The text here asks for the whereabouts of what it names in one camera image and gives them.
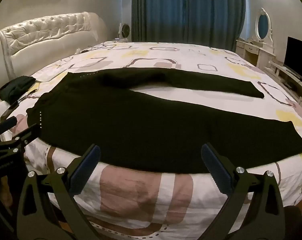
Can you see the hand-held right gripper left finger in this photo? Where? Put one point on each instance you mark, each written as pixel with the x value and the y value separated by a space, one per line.
pixel 86 170

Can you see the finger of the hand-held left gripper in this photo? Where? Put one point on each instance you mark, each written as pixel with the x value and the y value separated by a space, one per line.
pixel 4 125
pixel 28 133

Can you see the white dressing table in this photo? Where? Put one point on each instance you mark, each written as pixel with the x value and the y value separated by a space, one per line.
pixel 253 51

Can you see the blue curtains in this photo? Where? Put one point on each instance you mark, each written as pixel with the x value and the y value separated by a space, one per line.
pixel 186 12

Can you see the silver black stick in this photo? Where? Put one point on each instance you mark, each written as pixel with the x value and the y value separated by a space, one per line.
pixel 17 102

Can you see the white oval mirror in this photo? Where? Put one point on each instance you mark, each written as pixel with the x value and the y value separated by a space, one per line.
pixel 263 26

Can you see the black pants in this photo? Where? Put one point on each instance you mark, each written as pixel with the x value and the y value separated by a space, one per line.
pixel 141 120

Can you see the black television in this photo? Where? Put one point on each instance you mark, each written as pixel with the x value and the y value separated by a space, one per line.
pixel 297 55

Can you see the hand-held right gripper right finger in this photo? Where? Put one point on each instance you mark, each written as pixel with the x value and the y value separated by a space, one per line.
pixel 216 170

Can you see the dark folded cloth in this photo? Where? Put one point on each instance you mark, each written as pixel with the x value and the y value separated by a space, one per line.
pixel 15 87

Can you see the white desk fan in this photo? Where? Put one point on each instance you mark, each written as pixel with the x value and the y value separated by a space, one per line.
pixel 124 31

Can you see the bed with patterned sheet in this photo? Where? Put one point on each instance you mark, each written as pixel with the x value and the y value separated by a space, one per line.
pixel 166 55

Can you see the cream tufted headboard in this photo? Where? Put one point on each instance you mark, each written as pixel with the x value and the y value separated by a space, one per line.
pixel 48 37

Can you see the white television stand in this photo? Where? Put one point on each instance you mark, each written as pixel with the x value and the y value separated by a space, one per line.
pixel 291 77

